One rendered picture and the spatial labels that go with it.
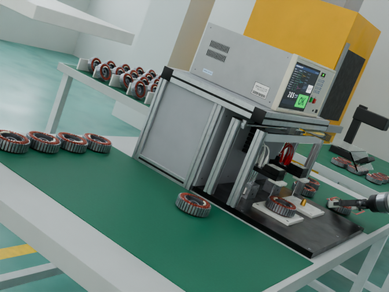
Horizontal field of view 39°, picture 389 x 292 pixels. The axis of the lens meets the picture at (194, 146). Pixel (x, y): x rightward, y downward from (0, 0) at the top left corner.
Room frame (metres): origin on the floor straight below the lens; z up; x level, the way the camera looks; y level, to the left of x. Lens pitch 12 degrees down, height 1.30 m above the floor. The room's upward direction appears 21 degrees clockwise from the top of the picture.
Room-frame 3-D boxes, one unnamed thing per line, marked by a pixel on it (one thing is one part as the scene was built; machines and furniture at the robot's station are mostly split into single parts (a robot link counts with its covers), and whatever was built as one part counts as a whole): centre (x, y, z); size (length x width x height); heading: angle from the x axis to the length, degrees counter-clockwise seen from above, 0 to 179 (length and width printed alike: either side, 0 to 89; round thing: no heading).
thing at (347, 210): (2.38, -0.70, 0.77); 0.11 x 0.11 x 0.04
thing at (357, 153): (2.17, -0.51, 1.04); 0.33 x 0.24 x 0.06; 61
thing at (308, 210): (2.11, -0.49, 0.78); 0.15 x 0.15 x 0.01; 61
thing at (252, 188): (1.97, -0.25, 0.80); 0.07 x 0.05 x 0.06; 151
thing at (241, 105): (2.16, -0.15, 1.09); 0.68 x 0.44 x 0.05; 151
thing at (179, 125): (1.92, 0.08, 0.91); 0.28 x 0.03 x 0.32; 61
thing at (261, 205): (1.90, -0.37, 0.78); 0.15 x 0.15 x 0.01; 61
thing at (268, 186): (2.19, -0.36, 0.80); 0.07 x 0.05 x 0.06; 151
